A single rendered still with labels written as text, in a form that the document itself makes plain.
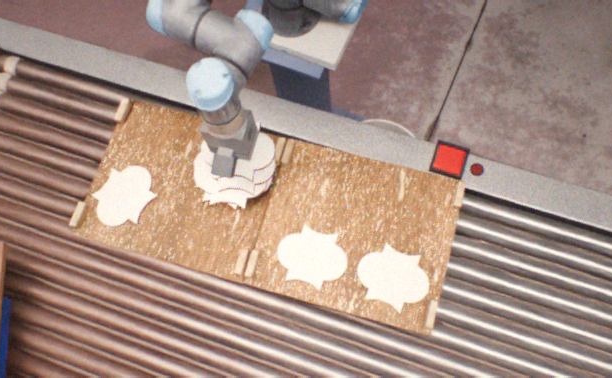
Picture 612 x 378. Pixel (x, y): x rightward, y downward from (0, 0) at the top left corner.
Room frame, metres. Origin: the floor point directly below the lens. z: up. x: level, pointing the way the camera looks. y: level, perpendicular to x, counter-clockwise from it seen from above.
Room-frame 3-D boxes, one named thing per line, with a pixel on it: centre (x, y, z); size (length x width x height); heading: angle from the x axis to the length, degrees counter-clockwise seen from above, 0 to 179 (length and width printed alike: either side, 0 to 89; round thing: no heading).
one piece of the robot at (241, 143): (0.53, 0.13, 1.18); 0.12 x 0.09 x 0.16; 154
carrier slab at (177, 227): (0.56, 0.27, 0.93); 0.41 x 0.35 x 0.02; 62
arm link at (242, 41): (0.64, 0.07, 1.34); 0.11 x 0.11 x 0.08; 51
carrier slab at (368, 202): (0.37, -0.09, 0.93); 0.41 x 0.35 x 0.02; 62
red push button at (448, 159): (0.49, -0.34, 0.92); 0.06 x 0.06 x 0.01; 59
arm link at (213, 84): (0.55, 0.11, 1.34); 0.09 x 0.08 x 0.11; 141
